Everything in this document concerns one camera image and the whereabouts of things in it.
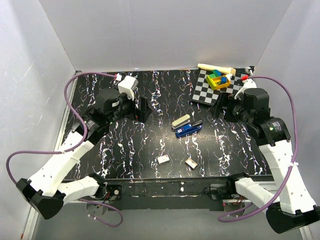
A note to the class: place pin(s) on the white beige stapler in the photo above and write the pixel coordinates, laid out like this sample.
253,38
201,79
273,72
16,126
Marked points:
182,121

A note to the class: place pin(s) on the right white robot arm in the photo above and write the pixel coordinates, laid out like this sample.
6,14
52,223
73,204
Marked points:
291,207

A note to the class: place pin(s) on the blue toy block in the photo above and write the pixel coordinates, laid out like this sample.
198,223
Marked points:
223,80

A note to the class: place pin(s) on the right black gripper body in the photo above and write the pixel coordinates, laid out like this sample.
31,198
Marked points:
234,111

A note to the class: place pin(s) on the blue black stapler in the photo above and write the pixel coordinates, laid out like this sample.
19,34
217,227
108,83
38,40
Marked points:
188,129

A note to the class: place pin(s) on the yellow toy tray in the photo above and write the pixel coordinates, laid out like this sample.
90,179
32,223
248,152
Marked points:
214,83

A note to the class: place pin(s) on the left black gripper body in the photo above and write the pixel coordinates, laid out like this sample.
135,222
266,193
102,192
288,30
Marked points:
127,106

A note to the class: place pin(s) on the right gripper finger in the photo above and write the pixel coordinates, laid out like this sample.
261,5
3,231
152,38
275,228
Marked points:
216,109
223,97

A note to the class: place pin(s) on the brown staple box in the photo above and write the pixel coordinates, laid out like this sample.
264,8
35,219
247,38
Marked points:
192,164

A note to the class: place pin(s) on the beige wooden piece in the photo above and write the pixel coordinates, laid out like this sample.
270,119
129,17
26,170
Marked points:
223,70

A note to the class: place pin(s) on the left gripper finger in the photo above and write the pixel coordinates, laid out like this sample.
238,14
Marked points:
144,103
143,115

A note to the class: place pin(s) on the green toy block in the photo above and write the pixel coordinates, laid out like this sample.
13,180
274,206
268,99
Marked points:
215,74

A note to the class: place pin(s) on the white staple box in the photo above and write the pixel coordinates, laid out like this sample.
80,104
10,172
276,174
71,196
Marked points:
163,159

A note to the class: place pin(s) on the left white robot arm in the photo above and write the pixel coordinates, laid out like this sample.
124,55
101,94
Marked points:
81,139

